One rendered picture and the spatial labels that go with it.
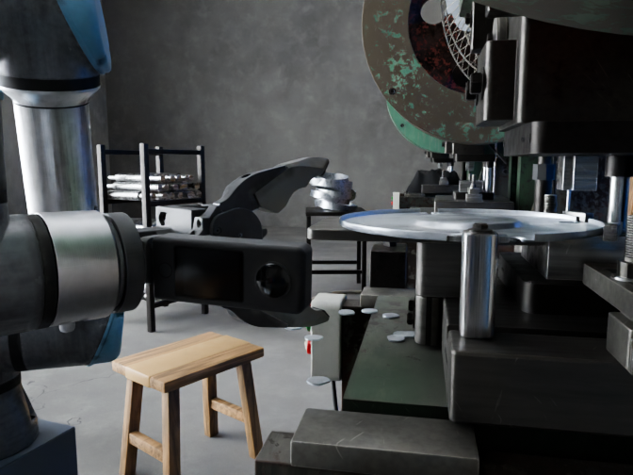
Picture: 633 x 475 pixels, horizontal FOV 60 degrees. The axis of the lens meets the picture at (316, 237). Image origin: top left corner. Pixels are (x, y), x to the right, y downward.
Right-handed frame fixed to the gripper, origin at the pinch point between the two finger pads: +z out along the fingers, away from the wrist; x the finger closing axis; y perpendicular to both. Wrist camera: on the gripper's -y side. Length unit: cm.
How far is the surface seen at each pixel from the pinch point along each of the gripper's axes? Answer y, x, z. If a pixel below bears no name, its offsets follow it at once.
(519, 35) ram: -7.5, -19.6, 18.2
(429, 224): 0.1, -0.5, 14.3
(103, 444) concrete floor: 126, 76, 22
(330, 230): 7.0, 0.0, 6.1
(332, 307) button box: 27.2, 15.6, 25.2
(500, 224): -5.9, -0.6, 18.6
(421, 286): 0.6, 6.3, 13.8
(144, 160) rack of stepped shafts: 221, -12, 82
